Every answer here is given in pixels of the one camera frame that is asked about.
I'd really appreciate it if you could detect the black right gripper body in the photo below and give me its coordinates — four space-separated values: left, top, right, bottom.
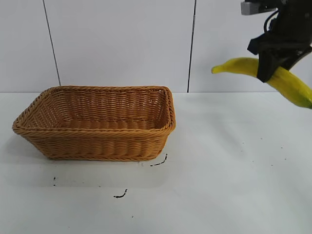
247 0 312 61

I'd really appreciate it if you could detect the yellow banana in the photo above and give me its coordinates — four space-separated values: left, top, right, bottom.
211 57 312 110

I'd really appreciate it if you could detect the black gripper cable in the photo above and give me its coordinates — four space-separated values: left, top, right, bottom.
263 8 279 33

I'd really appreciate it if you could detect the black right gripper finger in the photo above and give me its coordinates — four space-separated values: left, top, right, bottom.
282 46 312 72
257 49 285 84

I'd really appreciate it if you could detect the woven wicker basket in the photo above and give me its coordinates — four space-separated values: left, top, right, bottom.
12 85 176 162

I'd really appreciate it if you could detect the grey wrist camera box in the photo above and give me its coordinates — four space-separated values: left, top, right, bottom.
240 0 278 16

